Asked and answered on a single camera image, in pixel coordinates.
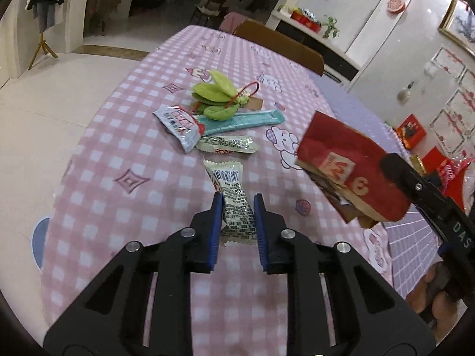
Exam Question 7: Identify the small potted plant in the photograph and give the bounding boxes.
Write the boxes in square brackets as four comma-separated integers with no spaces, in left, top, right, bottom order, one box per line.
[321,15,340,39]

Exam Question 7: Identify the white and black cabinet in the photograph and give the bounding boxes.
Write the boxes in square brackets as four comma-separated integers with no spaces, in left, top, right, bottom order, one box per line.
[270,9,362,91]

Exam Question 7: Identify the green leaf plush keychain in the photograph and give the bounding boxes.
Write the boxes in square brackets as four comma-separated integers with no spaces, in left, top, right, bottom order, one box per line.
[191,69,264,121]

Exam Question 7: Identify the dark chair with cushion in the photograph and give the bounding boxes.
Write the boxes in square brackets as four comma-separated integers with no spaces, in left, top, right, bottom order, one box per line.
[189,0,227,28]

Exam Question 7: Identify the gold framed pale picture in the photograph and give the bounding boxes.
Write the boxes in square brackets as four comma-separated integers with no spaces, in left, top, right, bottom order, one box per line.
[438,0,475,58]

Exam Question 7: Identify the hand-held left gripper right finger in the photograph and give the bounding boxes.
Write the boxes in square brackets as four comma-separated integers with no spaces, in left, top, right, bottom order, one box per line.
[253,193,436,350]

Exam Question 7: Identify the long teal packet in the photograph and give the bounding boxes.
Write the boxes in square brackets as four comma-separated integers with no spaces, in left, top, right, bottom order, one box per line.
[195,108,286,136]

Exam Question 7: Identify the person's right hand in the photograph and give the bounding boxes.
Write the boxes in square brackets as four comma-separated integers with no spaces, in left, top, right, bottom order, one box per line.
[406,263,470,329]

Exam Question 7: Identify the brown wooden chair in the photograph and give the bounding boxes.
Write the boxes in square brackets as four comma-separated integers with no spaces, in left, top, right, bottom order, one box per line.
[234,20,325,77]

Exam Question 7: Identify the red plastic wrapper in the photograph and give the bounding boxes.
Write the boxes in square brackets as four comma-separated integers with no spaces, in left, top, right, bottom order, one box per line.
[438,156,475,210]

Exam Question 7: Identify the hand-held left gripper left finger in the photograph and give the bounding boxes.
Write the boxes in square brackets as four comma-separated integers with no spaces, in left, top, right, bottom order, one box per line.
[42,192,225,350]

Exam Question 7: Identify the red bordered wall paper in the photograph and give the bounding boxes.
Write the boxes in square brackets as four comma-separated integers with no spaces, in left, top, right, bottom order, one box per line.
[430,109,468,154]
[445,87,475,119]
[430,46,466,80]

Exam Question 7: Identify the white green patterned snack wrapper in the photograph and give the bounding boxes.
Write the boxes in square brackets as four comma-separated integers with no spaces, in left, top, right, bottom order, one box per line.
[203,159,257,246]

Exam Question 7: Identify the red and black box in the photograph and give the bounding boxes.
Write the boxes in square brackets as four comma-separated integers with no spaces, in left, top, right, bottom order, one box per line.
[395,114,427,150]

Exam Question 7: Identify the grey garment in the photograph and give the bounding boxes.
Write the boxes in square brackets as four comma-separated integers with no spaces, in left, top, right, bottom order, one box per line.
[33,2,64,33]

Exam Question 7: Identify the pink blanket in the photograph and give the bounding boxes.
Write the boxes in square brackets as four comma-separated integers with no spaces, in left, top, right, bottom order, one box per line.
[219,11,253,34]

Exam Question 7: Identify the blue plastic bucket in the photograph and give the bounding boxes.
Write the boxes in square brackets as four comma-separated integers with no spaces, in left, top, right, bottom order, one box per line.
[31,217,51,269]

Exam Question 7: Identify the white hanging ornament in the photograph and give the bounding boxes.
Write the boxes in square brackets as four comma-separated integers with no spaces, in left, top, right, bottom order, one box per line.
[396,81,415,102]

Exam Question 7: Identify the plain red box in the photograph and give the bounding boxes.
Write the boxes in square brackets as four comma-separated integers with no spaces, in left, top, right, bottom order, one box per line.
[419,147,451,173]

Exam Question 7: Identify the red gift box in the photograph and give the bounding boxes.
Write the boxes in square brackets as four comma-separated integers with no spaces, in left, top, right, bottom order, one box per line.
[290,7,323,32]

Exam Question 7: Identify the wooden coat rack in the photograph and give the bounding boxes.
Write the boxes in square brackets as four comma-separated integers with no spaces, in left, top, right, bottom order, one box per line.
[28,30,59,71]

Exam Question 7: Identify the red paper bag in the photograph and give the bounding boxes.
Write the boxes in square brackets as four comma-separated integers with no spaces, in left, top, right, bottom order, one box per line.
[295,109,411,229]

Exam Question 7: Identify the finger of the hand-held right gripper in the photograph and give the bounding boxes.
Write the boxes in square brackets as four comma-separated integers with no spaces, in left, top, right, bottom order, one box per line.
[379,153,461,217]

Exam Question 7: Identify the green and white flat wrapper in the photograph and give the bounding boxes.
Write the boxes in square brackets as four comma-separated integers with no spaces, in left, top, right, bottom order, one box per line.
[196,135,257,155]

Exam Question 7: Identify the white and red snack packet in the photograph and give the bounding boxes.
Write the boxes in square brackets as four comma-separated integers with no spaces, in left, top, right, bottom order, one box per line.
[153,104,205,153]

